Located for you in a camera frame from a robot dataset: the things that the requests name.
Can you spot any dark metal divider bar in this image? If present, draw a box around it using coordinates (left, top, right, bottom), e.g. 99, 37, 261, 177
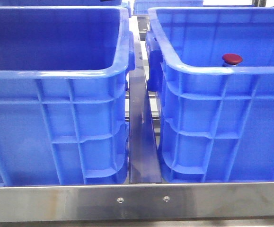
128, 35, 162, 184

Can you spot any blue target plastic crate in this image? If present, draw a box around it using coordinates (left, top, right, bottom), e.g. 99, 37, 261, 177
146, 7, 274, 183

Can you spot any blue source plastic crate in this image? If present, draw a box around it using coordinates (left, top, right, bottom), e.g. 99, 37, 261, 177
0, 7, 134, 187

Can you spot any blue far crate centre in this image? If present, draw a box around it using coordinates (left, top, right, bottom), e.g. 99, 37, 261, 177
133, 0, 203, 15

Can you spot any blue rear left crate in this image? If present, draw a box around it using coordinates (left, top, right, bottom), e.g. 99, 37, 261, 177
0, 0, 131, 9

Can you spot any steel front rail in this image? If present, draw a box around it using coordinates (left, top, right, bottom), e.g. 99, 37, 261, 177
0, 183, 274, 222

